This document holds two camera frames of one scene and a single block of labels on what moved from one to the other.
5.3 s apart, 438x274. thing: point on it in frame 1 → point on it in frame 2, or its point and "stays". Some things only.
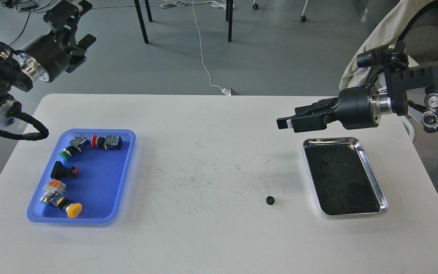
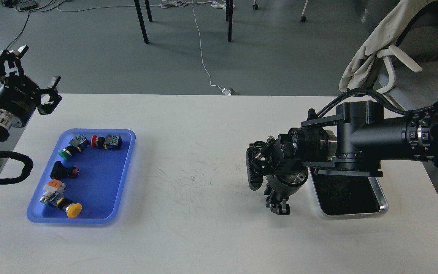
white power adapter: x=226 y=92 stays
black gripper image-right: x=358 y=107 → x=283 y=183
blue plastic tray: x=83 y=180 stays
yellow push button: x=73 y=210 stays
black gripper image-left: x=50 y=52 → x=13 y=101
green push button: x=79 y=142 stays
